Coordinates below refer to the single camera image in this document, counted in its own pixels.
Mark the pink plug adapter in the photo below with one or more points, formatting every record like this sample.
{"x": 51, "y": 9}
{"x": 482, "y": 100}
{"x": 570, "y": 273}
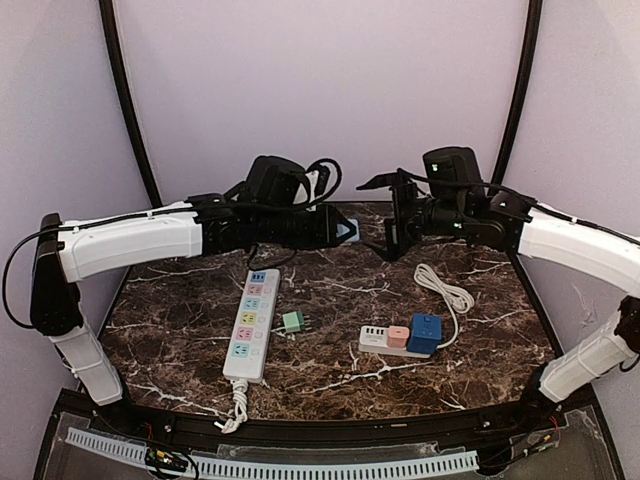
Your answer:
{"x": 397, "y": 337}

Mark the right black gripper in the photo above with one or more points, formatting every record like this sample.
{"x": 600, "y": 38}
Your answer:
{"x": 398, "y": 216}

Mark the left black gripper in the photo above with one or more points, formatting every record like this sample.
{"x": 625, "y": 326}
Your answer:
{"x": 323, "y": 226}

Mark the left black frame post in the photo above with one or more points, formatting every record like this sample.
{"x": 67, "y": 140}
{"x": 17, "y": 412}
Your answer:
{"x": 126, "y": 103}

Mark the white cable long strip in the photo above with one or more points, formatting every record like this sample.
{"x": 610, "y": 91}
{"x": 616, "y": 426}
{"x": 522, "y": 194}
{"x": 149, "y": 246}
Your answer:
{"x": 240, "y": 389}

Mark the long white colourful power strip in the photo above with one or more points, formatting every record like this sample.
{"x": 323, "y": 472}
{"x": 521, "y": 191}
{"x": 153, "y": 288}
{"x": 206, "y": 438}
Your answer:
{"x": 248, "y": 345}

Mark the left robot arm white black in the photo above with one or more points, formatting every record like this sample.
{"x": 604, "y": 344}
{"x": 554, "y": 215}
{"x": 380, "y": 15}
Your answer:
{"x": 205, "y": 225}

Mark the white coiled cable small strip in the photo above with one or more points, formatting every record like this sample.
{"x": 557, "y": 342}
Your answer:
{"x": 458, "y": 300}

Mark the green plug adapter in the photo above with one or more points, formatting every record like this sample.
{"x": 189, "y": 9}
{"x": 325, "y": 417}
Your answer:
{"x": 293, "y": 322}

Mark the blue cube socket adapter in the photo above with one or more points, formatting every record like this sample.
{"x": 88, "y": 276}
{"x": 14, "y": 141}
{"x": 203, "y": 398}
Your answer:
{"x": 425, "y": 334}

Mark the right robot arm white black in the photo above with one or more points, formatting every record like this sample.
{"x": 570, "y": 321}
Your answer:
{"x": 502, "y": 219}

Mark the light blue plug adapter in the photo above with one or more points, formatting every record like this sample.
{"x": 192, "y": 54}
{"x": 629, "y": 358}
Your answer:
{"x": 349, "y": 231}

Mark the black front table rail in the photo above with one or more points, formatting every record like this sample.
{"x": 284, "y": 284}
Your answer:
{"x": 476, "y": 428}

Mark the small white power strip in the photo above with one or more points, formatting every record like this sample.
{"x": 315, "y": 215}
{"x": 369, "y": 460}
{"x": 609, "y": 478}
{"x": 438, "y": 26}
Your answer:
{"x": 372, "y": 339}

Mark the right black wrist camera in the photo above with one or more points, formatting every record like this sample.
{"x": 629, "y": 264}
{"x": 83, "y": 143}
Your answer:
{"x": 450, "y": 166}

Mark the white slotted cable duct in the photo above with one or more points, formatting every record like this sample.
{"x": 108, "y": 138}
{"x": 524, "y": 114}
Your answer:
{"x": 207, "y": 467}

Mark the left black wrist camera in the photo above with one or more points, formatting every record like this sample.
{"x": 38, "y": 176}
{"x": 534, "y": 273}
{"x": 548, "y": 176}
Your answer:
{"x": 274, "y": 180}

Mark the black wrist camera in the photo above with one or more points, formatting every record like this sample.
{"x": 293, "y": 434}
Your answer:
{"x": 450, "y": 166}
{"x": 274, "y": 180}

